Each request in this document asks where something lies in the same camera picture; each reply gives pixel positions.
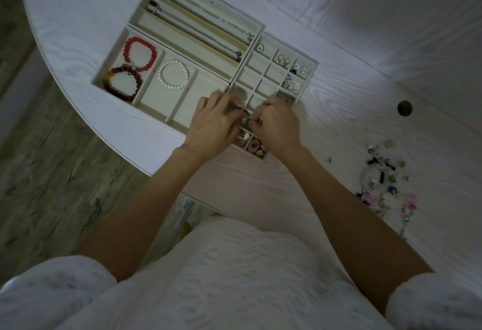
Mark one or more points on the person's right hand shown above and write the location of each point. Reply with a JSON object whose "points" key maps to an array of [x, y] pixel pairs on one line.
{"points": [[280, 130]]}

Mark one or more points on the person's left hand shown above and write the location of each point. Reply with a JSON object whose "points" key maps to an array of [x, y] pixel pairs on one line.
{"points": [[211, 122]]}

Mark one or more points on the person's right fingers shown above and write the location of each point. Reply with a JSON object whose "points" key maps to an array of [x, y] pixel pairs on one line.
{"points": [[263, 115]]}

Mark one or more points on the person's left fingers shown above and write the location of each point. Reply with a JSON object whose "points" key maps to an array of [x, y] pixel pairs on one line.
{"points": [[228, 109]]}

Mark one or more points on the small green earring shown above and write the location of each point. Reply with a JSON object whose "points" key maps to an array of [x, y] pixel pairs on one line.
{"points": [[246, 119]]}

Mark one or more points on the person's left forearm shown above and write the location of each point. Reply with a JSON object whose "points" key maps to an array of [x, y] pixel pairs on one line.
{"points": [[150, 209]]}

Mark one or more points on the person's right forearm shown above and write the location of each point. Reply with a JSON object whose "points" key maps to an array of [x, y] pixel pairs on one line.
{"points": [[350, 224]]}

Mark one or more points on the small white pink earring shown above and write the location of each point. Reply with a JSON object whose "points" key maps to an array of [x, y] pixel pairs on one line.
{"points": [[241, 138]]}

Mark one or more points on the pink oval earring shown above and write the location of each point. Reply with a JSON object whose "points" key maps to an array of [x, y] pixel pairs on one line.
{"points": [[255, 146]]}

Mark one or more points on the cream tray with small compartments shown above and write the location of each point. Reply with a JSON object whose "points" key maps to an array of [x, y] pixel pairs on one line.
{"points": [[260, 73]]}

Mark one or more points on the gold hoop earrings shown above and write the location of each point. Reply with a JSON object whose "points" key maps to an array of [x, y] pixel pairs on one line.
{"points": [[282, 60]]}

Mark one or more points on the white heart earrings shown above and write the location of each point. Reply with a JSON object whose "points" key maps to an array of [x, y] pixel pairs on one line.
{"points": [[299, 69]]}

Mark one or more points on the cream tray with wide compartments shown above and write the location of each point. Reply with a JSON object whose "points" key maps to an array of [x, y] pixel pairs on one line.
{"points": [[162, 100]]}

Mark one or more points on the silver triangle earring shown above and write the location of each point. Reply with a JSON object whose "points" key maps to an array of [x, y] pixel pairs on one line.
{"points": [[260, 48]]}

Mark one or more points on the cream tray with long compartments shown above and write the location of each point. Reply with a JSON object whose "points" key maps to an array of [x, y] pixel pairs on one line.
{"points": [[188, 41]]}

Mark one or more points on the pile of assorted jewelry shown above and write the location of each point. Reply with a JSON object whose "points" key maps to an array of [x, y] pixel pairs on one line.
{"points": [[384, 186]]}

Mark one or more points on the white knit garment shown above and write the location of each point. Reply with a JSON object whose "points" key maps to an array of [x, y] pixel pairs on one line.
{"points": [[233, 280]]}

